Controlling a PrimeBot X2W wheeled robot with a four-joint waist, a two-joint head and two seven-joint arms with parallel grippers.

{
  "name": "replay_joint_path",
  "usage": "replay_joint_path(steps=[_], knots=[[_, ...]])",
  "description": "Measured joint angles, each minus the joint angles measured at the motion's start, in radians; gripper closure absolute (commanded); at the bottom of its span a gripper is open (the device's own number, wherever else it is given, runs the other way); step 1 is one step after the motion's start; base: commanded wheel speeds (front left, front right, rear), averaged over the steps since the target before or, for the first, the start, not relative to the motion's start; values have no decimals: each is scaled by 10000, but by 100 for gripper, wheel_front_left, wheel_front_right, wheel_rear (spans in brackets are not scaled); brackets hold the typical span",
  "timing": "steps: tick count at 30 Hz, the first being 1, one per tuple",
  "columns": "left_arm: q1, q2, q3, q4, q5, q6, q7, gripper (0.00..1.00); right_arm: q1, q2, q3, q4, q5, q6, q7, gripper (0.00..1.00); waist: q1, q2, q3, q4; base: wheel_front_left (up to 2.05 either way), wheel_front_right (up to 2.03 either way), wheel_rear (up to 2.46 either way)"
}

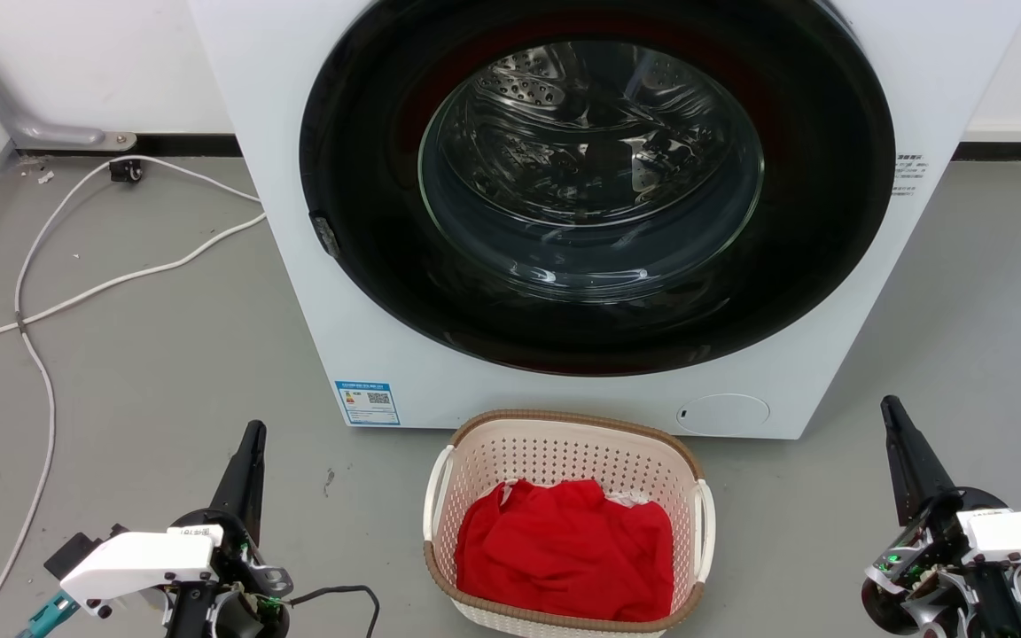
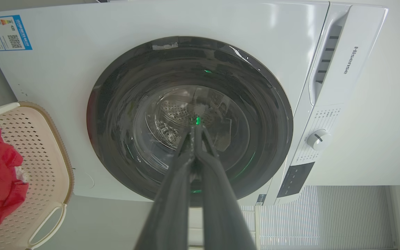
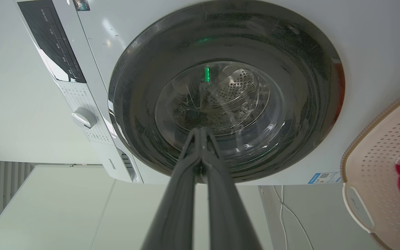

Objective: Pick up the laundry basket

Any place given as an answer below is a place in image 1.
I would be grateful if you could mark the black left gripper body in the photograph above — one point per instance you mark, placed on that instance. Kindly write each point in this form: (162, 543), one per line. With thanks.
(236, 567)

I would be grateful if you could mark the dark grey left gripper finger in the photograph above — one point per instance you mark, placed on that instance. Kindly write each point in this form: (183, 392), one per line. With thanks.
(243, 483)

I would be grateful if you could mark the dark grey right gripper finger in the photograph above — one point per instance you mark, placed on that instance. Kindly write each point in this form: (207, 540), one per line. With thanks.
(911, 470)

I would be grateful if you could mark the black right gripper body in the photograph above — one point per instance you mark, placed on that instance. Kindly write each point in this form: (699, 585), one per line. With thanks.
(927, 567)

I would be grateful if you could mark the cream plastic laundry basket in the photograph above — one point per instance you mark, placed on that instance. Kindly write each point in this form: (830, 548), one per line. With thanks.
(564, 447)

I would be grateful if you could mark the blue energy label sticker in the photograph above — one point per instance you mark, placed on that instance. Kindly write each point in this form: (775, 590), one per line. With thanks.
(367, 403)

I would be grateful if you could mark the white front-load washing machine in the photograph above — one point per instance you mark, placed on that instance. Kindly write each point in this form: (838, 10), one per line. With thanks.
(315, 310)

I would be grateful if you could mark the teal connector plug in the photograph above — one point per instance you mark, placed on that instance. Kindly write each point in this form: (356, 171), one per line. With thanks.
(48, 616)

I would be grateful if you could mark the round white filter cover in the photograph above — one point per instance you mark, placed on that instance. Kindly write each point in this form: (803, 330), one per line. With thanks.
(723, 415)

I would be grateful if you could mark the small white cloth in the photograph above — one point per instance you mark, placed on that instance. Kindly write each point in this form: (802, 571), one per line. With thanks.
(627, 499)

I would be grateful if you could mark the printed text warning sticker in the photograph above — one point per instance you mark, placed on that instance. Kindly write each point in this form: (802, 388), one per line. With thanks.
(908, 173)

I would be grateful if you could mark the red garment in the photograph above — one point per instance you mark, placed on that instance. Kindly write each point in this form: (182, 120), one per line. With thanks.
(564, 549)

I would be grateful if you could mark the small black floor clip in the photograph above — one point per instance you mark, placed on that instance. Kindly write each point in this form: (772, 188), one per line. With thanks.
(126, 171)

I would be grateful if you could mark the round black washer door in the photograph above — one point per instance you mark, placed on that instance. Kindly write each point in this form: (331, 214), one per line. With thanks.
(369, 133)

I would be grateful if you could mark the steel washer drum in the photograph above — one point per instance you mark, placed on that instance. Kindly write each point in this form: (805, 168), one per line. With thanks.
(564, 124)

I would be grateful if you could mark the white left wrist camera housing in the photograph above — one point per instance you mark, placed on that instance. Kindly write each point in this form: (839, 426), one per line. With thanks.
(138, 560)

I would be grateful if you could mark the grey wall pipe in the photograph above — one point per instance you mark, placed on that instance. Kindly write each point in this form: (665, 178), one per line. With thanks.
(41, 133)

